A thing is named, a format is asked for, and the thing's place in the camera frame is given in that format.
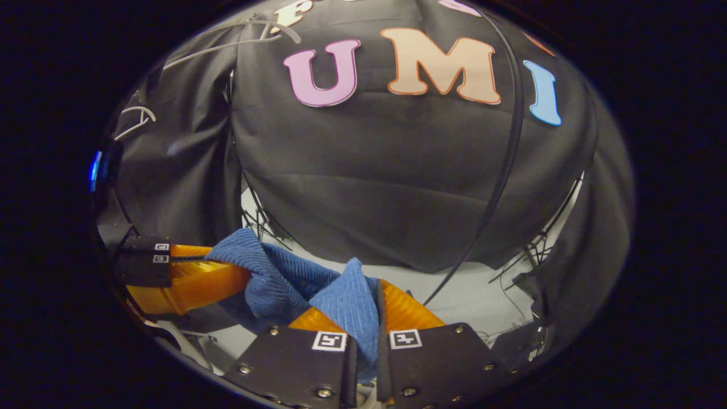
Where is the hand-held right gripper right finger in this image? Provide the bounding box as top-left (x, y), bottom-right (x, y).
top-left (375, 278), bottom-right (515, 409)

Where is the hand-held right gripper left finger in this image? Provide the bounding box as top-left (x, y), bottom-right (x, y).
top-left (224, 307), bottom-right (359, 409)

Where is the blue corduroy jacket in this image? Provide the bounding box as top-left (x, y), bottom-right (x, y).
top-left (204, 228), bottom-right (380, 382)

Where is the white clothes hanger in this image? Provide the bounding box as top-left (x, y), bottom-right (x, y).
top-left (114, 105), bottom-right (157, 141)
top-left (164, 19), bottom-right (302, 70)

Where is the black clothes rack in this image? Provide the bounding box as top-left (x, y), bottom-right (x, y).
top-left (423, 9), bottom-right (526, 307)

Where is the black backdrop cloth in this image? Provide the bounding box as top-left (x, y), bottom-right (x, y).
top-left (99, 0), bottom-right (637, 364)

